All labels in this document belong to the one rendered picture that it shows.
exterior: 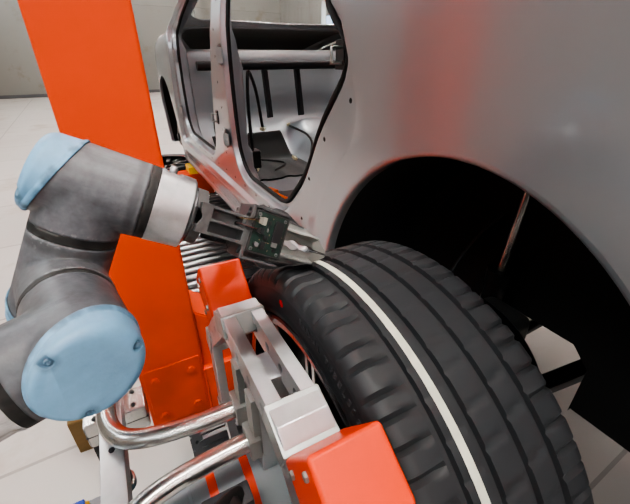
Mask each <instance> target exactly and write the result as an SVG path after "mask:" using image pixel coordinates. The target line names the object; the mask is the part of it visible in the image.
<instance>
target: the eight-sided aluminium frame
mask: <svg viewBox="0 0 630 504"><path fill-rule="evenodd" d="M213 314H214V316H213V318H212V320H211V322H210V323H209V325H208V326H207V327H206V341H207V344H208V347H209V350H210V353H211V359H212V364H213V370H214V375H215V381H216V386H217V392H218V396H217V399H218V403H219V405H220V404H222V403H225V402H228V401H230V397H229V392H230V391H229V390H228V383H227V377H226V371H225V365H224V359H223V352H222V350H225V349H227V348H230V351H231V358H235V360H236V362H237V364H238V366H239V369H240V372H241V374H242V376H243V378H244V380H245V382H246V384H247V386H248V388H249V390H250V392H251V394H252V396H253V398H254V400H255V403H256V405H257V408H258V410H259V412H260V414H261V416H262V420H263V423H264V425H265V428H266V431H267V433H268V436H269V439H270V441H271V444H272V447H273V449H274V452H275V455H276V457H277V460H278V463H279V465H280V467H281V469H282V472H283V475H284V478H285V482H286V485H287V488H288V492H289V495H290V498H291V501H292V504H300V503H299V500H298V497H297V494H296V491H295V488H294V485H293V482H292V481H291V479H290V476H289V470H288V468H287V465H286V461H287V459H288V458H289V457H290V456H291V455H293V454H295V453H297V452H299V451H301V450H303V449H305V448H307V447H309V446H311V445H313V444H315V443H317V442H319V441H321V440H323V439H325V438H327V437H329V436H331V435H333V434H335V433H337V432H339V431H340V429H339V427H338V425H337V422H336V420H335V418H334V416H333V414H332V412H331V410H330V408H329V406H328V404H327V402H326V400H325V398H324V396H323V394H322V392H321V389H320V387H319V385H318V384H315V385H314V383H313V382H312V380H311V379H310V377H309V376H308V374H307V373H306V371H305V370H304V369H303V367H302V366H301V364H300V363H299V361H298V360H297V358H296V357H295V355H294V354H293V352H292V351H291V349H290V348H289V346H288V345H287V343H286V342H285V341H284V339H283V338H282V336H281V335H280V333H279V332H278V330H277V329H276V327H275V326H274V324H273V323H272V321H271V320H270V318H269V317H268V316H267V314H266V313H265V309H264V306H263V305H262V304H260V303H259V302H258V301H257V299H256V298H251V299H248V300H244V301H241V302H238V303H234V304H231V305H227V306H224V307H221V308H218V309H217V310H215V311H213ZM252 332H253V333H254V335H255V336H256V338H257V340H258V341H259V343H260V345H261V346H262V348H263V350H264V352H268V354H269V355H270V357H271V359H272V360H273V362H274V364H275V366H276V367H277V369H278V371H279V372H280V374H281V377H282V382H283V384H284V386H285V387H286V389H287V391H288V393H289V394H290V395H289V396H287V397H284V398H282V399H281V398H280V396H279V395H278V393H277V391H276V389H275V387H274V386H273V384H272V382H271V380H270V378H269V377H268V375H267V373H266V371H265V369H264V367H263V366H262V364H261V362H260V360H259V358H258V357H257V355H256V353H255V351H254V349H253V348H252V346H251V344H250V342H249V340H248V339H247V337H246V335H247V334H249V333H252ZM235 420H236V419H233V420H230V421H228V422H225V425H226V429H227V432H228V436H229V439H231V438H233V437H235V436H237V435H239V433H238V430H237V426H236V423H235Z"/></svg>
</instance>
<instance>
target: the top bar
mask: <svg viewBox="0 0 630 504"><path fill-rule="evenodd" d="M115 404H116V414H117V417H118V420H119V422H120V423H121V424H122V425H124V426H126V421H125V410H124V400H123V397H122V398H121V399H120V400H119V401H117V402H116V403H115ZM99 448H100V493H101V504H129V503H130V502H131V501H132V500H133V495H132V484H131V474H130V463H129V453H128V450H123V449H118V448H115V447H113V446H111V445H110V444H108V443H107V442H106V441H105V440H104V439H103V438H102V437H101V435H100V434H99Z"/></svg>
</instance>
